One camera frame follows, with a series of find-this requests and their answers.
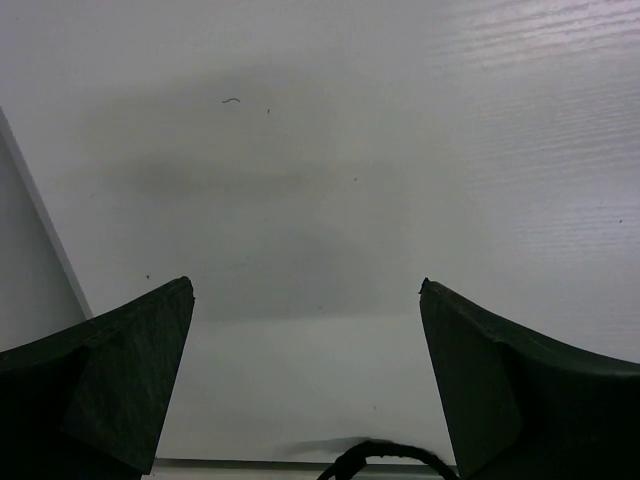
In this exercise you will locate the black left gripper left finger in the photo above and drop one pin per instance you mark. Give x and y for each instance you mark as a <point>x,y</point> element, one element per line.
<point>90,401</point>

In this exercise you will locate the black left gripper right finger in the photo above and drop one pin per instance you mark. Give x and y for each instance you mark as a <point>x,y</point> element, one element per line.
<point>521,405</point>

